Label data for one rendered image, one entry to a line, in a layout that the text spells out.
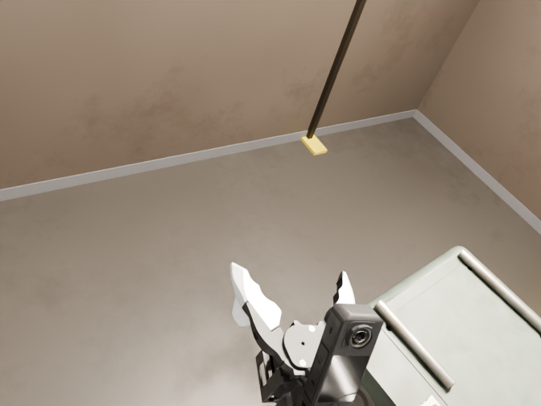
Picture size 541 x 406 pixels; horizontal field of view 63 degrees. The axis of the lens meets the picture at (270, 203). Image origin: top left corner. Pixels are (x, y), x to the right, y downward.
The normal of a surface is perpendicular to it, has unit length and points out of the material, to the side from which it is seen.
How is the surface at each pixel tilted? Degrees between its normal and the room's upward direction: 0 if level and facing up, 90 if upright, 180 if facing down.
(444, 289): 0
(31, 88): 90
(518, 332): 0
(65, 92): 90
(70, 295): 0
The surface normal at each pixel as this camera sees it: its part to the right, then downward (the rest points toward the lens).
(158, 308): 0.24, -0.66
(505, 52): -0.84, 0.23
